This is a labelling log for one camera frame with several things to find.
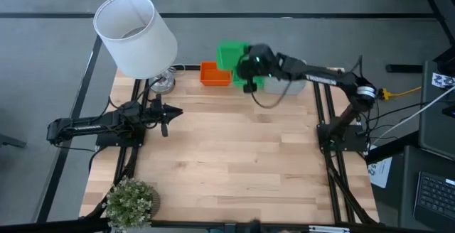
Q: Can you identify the light grey plastic bin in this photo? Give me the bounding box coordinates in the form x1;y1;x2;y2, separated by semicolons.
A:
263;75;307;96

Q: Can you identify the potted green plant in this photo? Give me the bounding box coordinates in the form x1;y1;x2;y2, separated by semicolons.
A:
105;176;161;232

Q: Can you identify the yellow power cable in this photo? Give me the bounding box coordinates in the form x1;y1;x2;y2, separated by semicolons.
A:
378;86;423;101

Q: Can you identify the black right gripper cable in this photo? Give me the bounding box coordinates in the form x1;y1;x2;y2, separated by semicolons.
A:
250;80;293;110

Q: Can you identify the paper with printed code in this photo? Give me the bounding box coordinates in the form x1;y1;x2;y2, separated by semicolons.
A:
431;72;455;89

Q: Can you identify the orange slotted plastic basket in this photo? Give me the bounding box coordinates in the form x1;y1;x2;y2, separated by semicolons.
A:
199;60;232;87

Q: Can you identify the white cable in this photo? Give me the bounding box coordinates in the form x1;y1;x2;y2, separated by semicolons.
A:
369;85;455;145

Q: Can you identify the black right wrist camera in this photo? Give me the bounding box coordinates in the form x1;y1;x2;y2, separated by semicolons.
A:
242;77;258;94

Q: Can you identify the black computer keyboard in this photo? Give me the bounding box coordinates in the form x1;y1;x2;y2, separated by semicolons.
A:
412;171;455;232

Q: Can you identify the white fabric lamp shade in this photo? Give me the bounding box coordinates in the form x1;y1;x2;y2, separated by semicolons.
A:
92;0;178;80

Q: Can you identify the black aluminium frame rail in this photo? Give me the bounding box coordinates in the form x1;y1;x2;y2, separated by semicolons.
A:
112;78;141;191
312;82;356;224
322;82;378;224
126;78;150;184

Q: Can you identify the chrome lamp stand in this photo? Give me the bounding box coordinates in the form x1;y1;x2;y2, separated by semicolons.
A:
148;67;177;95

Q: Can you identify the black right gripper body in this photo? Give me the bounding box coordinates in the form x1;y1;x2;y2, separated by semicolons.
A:
236;43;279;81

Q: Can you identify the white paper sheet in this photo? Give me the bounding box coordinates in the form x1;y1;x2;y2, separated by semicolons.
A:
368;146;394;190

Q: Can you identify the grey closed laptop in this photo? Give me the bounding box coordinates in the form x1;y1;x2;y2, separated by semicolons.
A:
418;60;455;161

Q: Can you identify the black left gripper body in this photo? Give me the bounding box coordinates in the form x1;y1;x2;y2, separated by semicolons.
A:
149;93;168;124

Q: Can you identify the black flat bar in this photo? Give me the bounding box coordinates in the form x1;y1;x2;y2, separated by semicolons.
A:
386;63;424;74

